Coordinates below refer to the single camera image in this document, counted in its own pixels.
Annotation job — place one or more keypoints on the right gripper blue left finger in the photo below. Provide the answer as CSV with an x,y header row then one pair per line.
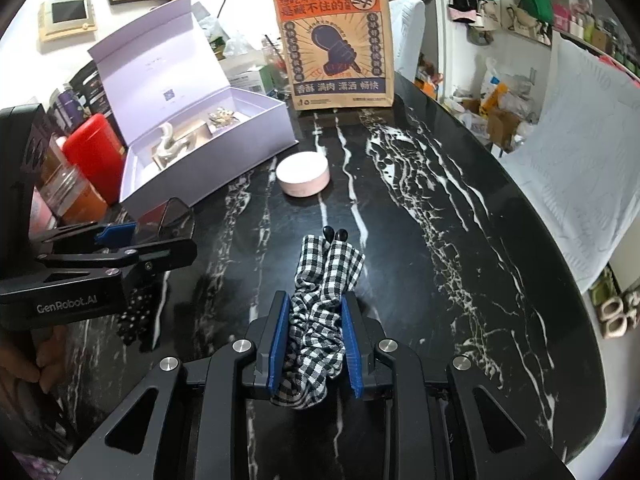
x,y
248,369

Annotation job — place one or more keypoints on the beige wall intercom panel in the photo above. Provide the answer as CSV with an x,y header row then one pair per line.
x,y
64,18

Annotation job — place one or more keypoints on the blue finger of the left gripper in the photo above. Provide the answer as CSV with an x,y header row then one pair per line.
x,y
76,239
116,235

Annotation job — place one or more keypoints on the black polka dot scrunchie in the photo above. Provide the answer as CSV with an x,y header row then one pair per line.
x,y
136,322

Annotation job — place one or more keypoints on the light blue towel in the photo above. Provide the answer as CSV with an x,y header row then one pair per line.
x,y
580,166

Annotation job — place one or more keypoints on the red canister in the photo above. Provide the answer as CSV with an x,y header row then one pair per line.
x,y
96,150

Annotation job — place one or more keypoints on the black white checkered scrunchie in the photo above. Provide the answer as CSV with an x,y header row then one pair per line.
x,y
327,268

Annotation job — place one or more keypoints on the clear jar brown contents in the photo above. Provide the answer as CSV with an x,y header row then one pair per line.
x,y
66,191

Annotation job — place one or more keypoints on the lilac open gift box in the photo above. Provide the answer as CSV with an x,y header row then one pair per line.
x,y
159,69

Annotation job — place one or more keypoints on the round pink compact case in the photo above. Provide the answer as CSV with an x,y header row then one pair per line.
x,y
303,174

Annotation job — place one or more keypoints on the person left hand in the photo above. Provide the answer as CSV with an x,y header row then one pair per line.
x,y
47,368

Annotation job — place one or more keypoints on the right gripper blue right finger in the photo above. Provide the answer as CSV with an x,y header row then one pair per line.
x,y
382,368

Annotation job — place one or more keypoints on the crystal flower hair clip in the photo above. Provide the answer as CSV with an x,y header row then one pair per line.
x,y
222,118

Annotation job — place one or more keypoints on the brown printed paper bag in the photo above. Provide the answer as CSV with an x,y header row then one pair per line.
x,y
338,53

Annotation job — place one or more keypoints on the gold rectangular box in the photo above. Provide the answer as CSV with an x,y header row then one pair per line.
x,y
197,135

